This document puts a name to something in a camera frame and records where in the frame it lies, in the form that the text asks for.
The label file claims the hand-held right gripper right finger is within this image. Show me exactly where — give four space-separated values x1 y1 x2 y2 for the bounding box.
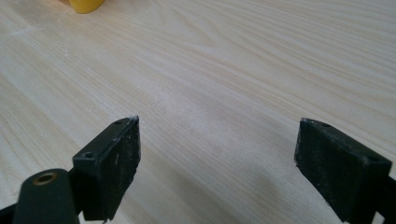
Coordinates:
293 117 393 224

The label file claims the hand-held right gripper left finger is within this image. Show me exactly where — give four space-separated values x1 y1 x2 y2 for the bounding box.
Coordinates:
72 115 142 223

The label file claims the yellow cup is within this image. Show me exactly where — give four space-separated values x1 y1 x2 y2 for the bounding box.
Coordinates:
68 0 106 15

